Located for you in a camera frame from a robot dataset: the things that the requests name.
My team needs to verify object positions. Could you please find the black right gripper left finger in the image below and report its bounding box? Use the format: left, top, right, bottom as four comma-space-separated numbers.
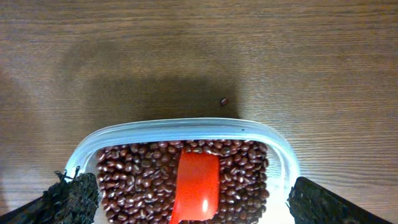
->
1, 166, 100, 224

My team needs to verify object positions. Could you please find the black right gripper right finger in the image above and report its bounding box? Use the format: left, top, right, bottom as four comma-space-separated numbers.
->
288, 177, 392, 224

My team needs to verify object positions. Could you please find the red plastic measuring scoop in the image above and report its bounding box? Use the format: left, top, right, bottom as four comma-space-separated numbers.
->
170, 152, 220, 224

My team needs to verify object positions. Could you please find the clear plastic food container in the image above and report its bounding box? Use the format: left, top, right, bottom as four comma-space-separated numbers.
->
65, 118, 300, 224

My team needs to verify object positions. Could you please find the red adzuki beans pile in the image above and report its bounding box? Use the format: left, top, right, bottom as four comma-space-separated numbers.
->
96, 139, 269, 223

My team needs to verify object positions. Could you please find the stray red bean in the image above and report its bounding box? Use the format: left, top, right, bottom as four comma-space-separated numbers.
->
220, 98, 229, 106

